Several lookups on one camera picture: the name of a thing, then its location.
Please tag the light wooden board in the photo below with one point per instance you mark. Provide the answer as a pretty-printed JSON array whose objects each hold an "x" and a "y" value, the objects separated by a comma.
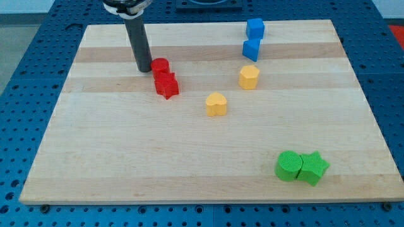
[{"x": 112, "y": 139}]

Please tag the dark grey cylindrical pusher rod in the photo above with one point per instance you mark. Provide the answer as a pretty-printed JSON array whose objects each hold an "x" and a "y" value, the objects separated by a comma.
[{"x": 139, "y": 43}]

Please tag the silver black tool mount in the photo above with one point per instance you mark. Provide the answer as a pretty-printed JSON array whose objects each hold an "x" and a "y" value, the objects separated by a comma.
[{"x": 126, "y": 9}]

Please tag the yellow heart block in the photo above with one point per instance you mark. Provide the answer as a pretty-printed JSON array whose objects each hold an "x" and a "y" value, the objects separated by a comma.
[{"x": 216, "y": 104}]

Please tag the blue cube block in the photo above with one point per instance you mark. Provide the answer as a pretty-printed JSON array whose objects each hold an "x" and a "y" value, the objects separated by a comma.
[{"x": 255, "y": 28}]

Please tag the red star block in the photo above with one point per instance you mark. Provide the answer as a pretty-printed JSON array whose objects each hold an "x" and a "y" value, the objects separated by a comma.
[{"x": 166, "y": 85}]

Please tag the blue triangle block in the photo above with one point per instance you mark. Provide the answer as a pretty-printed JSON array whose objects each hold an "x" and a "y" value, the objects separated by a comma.
[{"x": 250, "y": 49}]

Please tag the yellow hexagon block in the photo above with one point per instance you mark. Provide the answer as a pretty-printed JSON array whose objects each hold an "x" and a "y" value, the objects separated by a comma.
[{"x": 248, "y": 77}]

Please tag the green cylinder block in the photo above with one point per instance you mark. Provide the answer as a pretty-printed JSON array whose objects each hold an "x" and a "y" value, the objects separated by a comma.
[{"x": 288, "y": 166}]

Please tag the green star block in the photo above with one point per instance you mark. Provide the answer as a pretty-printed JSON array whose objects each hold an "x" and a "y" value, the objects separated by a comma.
[{"x": 313, "y": 168}]

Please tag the red cylinder block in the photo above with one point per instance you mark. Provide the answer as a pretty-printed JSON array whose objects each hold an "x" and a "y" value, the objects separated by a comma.
[{"x": 159, "y": 66}]

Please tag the dark blue base plate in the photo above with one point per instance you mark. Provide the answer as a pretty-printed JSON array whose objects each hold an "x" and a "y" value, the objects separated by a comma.
[{"x": 208, "y": 5}]

